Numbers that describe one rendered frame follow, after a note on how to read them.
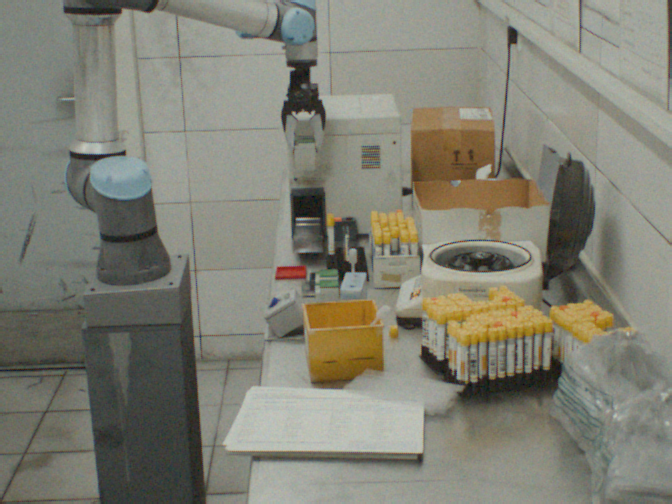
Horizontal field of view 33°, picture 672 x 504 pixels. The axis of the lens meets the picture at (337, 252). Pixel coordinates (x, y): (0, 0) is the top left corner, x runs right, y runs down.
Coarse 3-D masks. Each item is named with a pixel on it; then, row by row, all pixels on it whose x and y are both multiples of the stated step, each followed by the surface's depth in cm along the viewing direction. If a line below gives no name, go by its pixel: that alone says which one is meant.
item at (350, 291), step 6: (348, 276) 223; (360, 276) 223; (348, 282) 220; (354, 282) 220; (360, 282) 220; (366, 282) 225; (342, 288) 217; (348, 288) 217; (354, 288) 216; (360, 288) 216; (366, 288) 225; (342, 294) 216; (348, 294) 216; (354, 294) 216; (360, 294) 216; (366, 294) 225; (342, 300) 217; (348, 300) 216; (354, 300) 216
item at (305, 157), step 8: (296, 144) 264; (304, 144) 262; (312, 144) 262; (296, 152) 263; (304, 152) 263; (312, 152) 263; (296, 160) 263; (304, 160) 263; (312, 160) 263; (296, 168) 264; (304, 168) 264; (312, 168) 264
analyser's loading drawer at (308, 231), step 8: (296, 224) 267; (304, 224) 270; (312, 224) 268; (320, 224) 278; (296, 232) 269; (304, 232) 268; (312, 232) 268; (320, 232) 271; (296, 240) 263; (304, 240) 263; (312, 240) 263; (320, 240) 263; (296, 248) 264; (304, 248) 264; (312, 248) 264; (320, 248) 264
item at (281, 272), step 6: (276, 270) 256; (282, 270) 258; (288, 270) 258; (294, 270) 258; (300, 270) 257; (306, 270) 256; (276, 276) 253; (282, 276) 252; (288, 276) 253; (294, 276) 253; (300, 276) 253; (306, 276) 254
